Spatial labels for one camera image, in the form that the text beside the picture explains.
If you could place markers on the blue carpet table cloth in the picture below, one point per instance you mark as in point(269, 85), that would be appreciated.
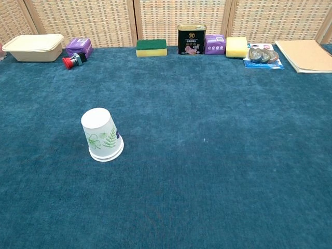
point(181, 155)

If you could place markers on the green yellow scouring sponge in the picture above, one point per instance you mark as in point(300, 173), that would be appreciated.
point(151, 48)

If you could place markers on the black luncheon meat can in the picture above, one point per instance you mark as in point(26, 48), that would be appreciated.
point(192, 39)

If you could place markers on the purple tissue packet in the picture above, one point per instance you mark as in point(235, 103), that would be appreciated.
point(79, 46)
point(214, 45)

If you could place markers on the yellow sponge block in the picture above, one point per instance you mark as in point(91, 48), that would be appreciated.
point(236, 46)

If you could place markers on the blue blister card pack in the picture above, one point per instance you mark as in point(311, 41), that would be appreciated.
point(262, 65)

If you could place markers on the red emergency stop button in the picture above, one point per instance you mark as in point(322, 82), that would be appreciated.
point(72, 61)

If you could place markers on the grey heart tin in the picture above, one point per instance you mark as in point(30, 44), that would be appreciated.
point(255, 55)

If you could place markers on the woven wooden folding screen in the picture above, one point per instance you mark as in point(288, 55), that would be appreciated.
point(109, 20)

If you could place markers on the green heart tin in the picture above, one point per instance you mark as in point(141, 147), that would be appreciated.
point(267, 57)

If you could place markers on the brown heart tin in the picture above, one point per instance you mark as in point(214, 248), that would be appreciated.
point(275, 56)

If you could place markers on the beige lidded food container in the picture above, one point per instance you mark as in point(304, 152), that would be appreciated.
point(33, 48)

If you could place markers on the kraft spiral notebook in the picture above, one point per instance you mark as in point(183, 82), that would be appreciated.
point(302, 54)

